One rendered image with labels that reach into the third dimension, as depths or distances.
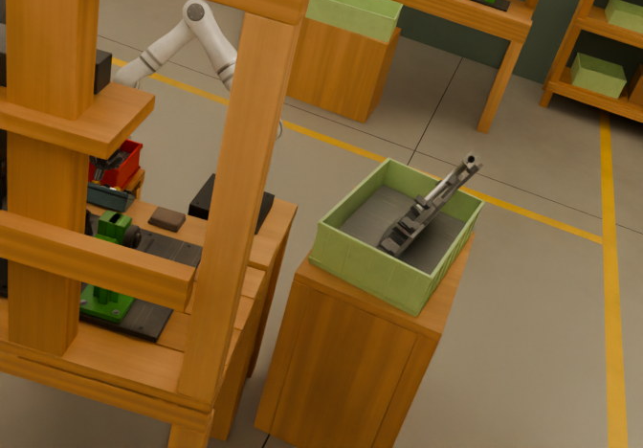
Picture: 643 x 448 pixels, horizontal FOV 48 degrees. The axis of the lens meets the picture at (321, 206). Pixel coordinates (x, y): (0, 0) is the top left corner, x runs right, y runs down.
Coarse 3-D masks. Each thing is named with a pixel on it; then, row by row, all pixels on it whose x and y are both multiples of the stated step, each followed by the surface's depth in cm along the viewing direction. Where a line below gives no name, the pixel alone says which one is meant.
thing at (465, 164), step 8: (472, 152) 252; (464, 160) 252; (472, 160) 256; (456, 168) 263; (464, 168) 261; (448, 176) 265; (456, 176) 264; (440, 184) 264; (432, 192) 263; (440, 192) 264; (432, 200) 263
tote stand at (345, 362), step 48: (336, 288) 238; (288, 336) 254; (336, 336) 247; (384, 336) 240; (432, 336) 233; (288, 384) 265; (336, 384) 257; (384, 384) 250; (288, 432) 277; (336, 432) 268; (384, 432) 260
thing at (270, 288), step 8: (288, 232) 264; (280, 248) 266; (280, 256) 267; (280, 264) 275; (272, 272) 272; (272, 280) 274; (272, 288) 276; (264, 296) 251; (272, 296) 281; (264, 304) 281; (264, 312) 283; (264, 320) 285; (256, 328) 260; (264, 328) 294; (256, 336) 290; (256, 344) 292; (256, 352) 295; (248, 360) 266; (256, 360) 305; (248, 368) 300; (248, 376) 302; (240, 392) 277
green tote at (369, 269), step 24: (384, 168) 284; (408, 168) 283; (360, 192) 266; (408, 192) 288; (456, 192) 278; (336, 216) 251; (456, 216) 282; (336, 240) 237; (360, 240) 234; (456, 240) 247; (336, 264) 242; (360, 264) 237; (384, 264) 233; (408, 264) 229; (360, 288) 241; (384, 288) 236; (408, 288) 232; (432, 288) 244; (408, 312) 236
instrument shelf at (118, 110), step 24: (0, 96) 143; (96, 96) 152; (120, 96) 155; (144, 96) 157; (0, 120) 140; (24, 120) 139; (48, 120) 140; (96, 120) 144; (120, 120) 146; (72, 144) 140; (96, 144) 139; (120, 144) 145
